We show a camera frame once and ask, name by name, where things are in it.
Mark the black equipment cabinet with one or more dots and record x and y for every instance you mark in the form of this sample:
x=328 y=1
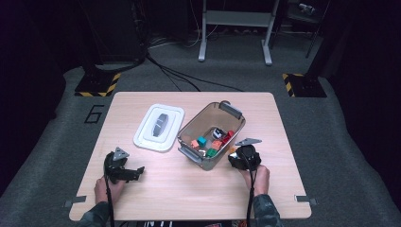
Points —
x=116 y=31

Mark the grey device on stand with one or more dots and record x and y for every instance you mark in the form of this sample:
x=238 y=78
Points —
x=307 y=8

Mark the black yellow striped stand base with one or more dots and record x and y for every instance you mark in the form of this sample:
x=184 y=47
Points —
x=94 y=85
x=307 y=86

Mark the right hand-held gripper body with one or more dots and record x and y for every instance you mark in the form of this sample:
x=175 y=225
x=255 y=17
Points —
x=249 y=157

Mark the red toy block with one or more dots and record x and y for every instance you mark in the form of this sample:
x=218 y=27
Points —
x=225 y=139
x=230 y=133

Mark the transparent brown storage bin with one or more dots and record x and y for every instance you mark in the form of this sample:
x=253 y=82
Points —
x=201 y=123

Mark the white bin lid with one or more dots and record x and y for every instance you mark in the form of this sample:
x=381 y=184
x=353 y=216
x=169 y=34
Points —
x=145 y=135

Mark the orange toy block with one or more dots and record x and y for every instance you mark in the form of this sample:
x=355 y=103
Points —
x=233 y=150

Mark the black stand leg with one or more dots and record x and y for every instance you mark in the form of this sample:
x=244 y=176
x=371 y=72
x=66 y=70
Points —
x=315 y=34

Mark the white metal desk frame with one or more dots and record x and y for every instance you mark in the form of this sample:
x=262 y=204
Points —
x=236 y=18

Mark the green toy block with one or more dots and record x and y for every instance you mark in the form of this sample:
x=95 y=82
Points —
x=212 y=152

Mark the person's right hand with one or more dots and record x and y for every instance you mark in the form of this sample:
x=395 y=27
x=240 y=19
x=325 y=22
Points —
x=258 y=181

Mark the light teal toy block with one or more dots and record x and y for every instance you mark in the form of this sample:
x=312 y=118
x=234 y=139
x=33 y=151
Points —
x=232 y=155

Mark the black and white small toy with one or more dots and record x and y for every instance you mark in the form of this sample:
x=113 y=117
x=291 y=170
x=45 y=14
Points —
x=217 y=132

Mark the cyan toy block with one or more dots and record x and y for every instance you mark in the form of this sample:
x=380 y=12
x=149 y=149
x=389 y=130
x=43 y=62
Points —
x=201 y=141

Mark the pink toy block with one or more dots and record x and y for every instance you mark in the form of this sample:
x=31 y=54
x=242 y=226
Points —
x=217 y=144
x=195 y=144

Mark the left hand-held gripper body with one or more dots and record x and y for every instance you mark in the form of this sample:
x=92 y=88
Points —
x=115 y=167

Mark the person's left hand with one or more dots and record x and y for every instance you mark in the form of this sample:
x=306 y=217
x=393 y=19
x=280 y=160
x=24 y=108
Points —
x=102 y=192

